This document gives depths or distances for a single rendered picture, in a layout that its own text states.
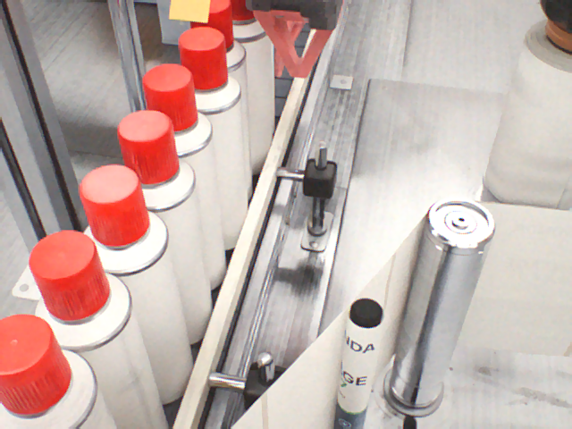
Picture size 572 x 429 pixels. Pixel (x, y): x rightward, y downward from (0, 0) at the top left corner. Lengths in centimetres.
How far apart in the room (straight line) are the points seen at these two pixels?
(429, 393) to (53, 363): 27
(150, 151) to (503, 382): 32
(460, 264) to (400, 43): 65
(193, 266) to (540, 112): 29
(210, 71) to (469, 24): 64
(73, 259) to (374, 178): 40
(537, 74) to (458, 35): 49
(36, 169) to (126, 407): 22
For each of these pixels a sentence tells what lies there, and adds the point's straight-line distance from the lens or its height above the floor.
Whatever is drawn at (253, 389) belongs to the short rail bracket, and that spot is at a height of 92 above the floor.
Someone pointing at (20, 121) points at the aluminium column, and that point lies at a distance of 51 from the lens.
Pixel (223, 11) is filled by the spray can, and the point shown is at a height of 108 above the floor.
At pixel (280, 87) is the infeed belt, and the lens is 78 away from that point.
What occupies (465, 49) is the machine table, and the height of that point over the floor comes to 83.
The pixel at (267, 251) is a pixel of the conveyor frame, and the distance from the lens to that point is 59.
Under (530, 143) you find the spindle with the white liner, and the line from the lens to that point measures 56.
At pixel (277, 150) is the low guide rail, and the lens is 63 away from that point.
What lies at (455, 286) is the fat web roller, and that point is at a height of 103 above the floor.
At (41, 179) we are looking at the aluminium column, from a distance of 55.
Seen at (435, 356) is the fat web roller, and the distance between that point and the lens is 44.
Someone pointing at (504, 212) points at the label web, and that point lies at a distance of 39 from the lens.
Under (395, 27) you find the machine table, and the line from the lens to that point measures 102.
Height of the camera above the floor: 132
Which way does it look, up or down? 46 degrees down
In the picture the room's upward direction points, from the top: straight up
